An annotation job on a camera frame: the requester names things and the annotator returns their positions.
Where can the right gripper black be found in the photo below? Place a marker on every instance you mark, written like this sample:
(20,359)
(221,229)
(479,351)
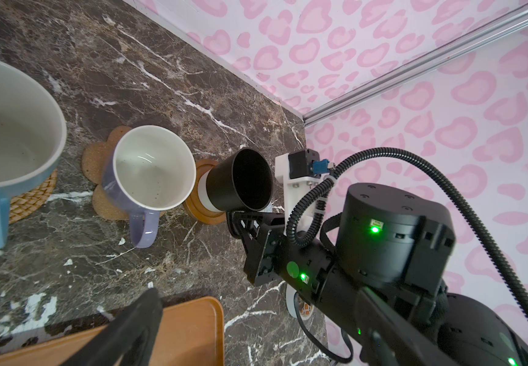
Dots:
(270,256)

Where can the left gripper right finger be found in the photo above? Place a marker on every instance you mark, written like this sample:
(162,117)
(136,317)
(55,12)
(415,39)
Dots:
(388,339)

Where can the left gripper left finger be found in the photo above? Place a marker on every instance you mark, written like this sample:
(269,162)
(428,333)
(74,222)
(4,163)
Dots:
(129,339)

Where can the black mug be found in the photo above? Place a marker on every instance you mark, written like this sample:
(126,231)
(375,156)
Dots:
(243,181)

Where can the brown wooden round coaster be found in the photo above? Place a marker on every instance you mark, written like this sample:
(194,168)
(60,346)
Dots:
(193,205)

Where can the white mug purple handle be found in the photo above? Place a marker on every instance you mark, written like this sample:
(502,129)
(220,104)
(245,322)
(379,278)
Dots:
(151,170)

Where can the cork paw-shaped coaster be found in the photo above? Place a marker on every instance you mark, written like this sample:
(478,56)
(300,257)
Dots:
(94,158)

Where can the rattan woven round coaster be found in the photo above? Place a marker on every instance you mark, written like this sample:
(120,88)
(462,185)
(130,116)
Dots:
(24,205)

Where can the light blue mug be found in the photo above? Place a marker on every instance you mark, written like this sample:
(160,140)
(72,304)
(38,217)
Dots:
(33,133)

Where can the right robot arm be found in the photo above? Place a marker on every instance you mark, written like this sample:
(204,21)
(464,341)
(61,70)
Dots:
(376,271)

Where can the orange rectangular tray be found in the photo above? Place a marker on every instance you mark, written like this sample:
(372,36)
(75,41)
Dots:
(190,333)

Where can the masking tape roll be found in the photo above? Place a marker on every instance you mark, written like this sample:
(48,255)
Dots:
(296,305)

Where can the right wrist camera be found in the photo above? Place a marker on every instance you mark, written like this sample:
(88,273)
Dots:
(298,173)

